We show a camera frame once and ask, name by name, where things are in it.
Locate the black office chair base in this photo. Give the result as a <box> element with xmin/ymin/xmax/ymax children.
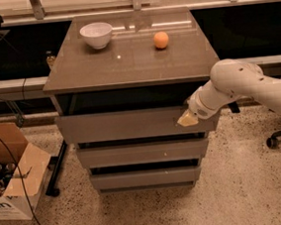
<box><xmin>266</xmin><ymin>131</ymin><xmax>281</xmax><ymax>150</ymax></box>

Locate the grey drawer cabinet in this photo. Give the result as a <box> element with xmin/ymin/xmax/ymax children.
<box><xmin>44</xmin><ymin>8</ymin><xmax>218</xmax><ymax>193</ymax></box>

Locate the black floor cable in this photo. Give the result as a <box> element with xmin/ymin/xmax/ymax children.
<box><xmin>0</xmin><ymin>75</ymin><xmax>57</xmax><ymax>225</ymax></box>

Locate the open cardboard box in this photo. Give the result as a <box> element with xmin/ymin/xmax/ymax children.
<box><xmin>0</xmin><ymin>122</ymin><xmax>50</xmax><ymax>220</ymax></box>

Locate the grey drawer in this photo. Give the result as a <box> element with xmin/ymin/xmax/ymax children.
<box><xmin>55</xmin><ymin>107</ymin><xmax>220</xmax><ymax>144</ymax></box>
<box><xmin>76</xmin><ymin>138</ymin><xmax>209</xmax><ymax>169</ymax></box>
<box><xmin>90</xmin><ymin>166</ymin><xmax>201</xmax><ymax>190</ymax></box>

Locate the white ceramic bowl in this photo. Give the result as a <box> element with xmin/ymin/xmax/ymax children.
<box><xmin>79</xmin><ymin>22</ymin><xmax>113</xmax><ymax>50</ymax></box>

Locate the orange fruit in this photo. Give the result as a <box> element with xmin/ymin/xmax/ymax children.
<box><xmin>153</xmin><ymin>32</ymin><xmax>169</xmax><ymax>49</ymax></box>

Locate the black table leg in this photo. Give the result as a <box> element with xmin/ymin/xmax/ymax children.
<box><xmin>46</xmin><ymin>141</ymin><xmax>67</xmax><ymax>196</ymax></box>
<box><xmin>229</xmin><ymin>101</ymin><xmax>239</xmax><ymax>113</ymax></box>

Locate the black right table leg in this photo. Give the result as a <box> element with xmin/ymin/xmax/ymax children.
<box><xmin>229</xmin><ymin>101</ymin><xmax>239</xmax><ymax>113</ymax></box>

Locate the grey bottom drawer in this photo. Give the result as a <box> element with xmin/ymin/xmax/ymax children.
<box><xmin>90</xmin><ymin>166</ymin><xmax>201</xmax><ymax>190</ymax></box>

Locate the grey top drawer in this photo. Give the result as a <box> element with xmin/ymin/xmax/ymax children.
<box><xmin>55</xmin><ymin>107</ymin><xmax>220</xmax><ymax>144</ymax></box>

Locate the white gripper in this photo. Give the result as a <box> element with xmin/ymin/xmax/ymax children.
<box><xmin>177</xmin><ymin>89</ymin><xmax>220</xmax><ymax>127</ymax></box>

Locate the grey middle drawer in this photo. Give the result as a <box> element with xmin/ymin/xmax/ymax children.
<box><xmin>76</xmin><ymin>138</ymin><xmax>209</xmax><ymax>169</ymax></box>

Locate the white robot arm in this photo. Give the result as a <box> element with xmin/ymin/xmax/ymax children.
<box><xmin>177</xmin><ymin>58</ymin><xmax>281</xmax><ymax>127</ymax></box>

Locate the small glass bottle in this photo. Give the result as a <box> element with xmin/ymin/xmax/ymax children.
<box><xmin>46</xmin><ymin>51</ymin><xmax>55</xmax><ymax>68</ymax></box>

